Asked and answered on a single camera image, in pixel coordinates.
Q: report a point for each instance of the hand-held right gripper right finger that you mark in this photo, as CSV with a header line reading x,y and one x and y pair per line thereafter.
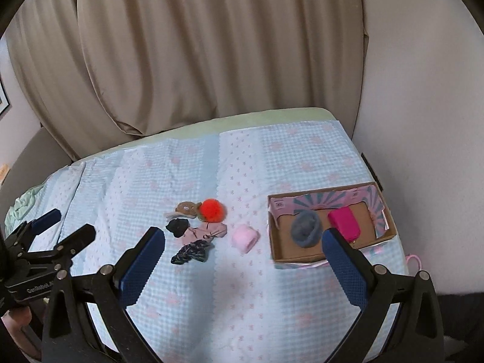
x,y
345,268

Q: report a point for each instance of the beige upholstered headboard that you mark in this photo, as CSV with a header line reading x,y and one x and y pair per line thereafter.
x,y
34,151

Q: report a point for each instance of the light blue printed blanket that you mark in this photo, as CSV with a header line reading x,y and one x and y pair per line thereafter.
x,y
245,158

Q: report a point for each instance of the cardboard box with pink flaps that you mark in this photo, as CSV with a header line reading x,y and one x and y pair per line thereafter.
x,y
287,251

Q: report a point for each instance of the grey knit scrunchie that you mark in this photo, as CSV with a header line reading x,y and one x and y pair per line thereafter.
x,y
305,228

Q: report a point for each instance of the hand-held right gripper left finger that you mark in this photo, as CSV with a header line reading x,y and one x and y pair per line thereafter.
x,y
143,266

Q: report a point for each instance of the dark cloth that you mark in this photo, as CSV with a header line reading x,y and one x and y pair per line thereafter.
x,y
459,314

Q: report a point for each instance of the pale pink cloth roll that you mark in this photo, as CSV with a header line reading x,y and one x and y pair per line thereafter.
x,y
245,238

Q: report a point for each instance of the crumpled green cloth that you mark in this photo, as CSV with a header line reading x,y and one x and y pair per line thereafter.
x,y
22,204

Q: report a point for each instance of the orange pom-pom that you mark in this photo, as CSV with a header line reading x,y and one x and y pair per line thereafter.
x,y
211,210

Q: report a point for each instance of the beige curtain panel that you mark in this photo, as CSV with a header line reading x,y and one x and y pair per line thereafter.
x,y
49,64
227,45

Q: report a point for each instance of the magenta cloth roll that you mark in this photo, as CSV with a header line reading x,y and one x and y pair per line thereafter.
x,y
342,219

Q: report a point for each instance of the framed wall picture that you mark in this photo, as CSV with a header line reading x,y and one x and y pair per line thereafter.
x,y
3,96

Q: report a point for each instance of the dark patterned scrunchie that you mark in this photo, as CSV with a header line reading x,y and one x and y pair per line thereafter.
x,y
189,252

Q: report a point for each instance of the brown plush toy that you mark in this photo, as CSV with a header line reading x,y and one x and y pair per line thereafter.
x,y
187,208

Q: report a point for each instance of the pale green bed sheet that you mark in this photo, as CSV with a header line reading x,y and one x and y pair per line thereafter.
x,y
264,115

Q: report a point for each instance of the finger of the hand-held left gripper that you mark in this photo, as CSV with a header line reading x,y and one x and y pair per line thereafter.
x,y
80,237
45,220

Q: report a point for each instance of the dusty pink cloth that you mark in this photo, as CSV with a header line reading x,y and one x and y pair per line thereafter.
x,y
206,231

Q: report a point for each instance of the black scrunchie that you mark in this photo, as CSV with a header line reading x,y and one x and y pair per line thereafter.
x,y
177,227

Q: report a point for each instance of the orange fuzzy object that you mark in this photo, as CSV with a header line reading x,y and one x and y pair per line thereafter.
x,y
3,173

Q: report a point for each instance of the person's left hand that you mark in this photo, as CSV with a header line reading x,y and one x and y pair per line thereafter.
x,y
15,325

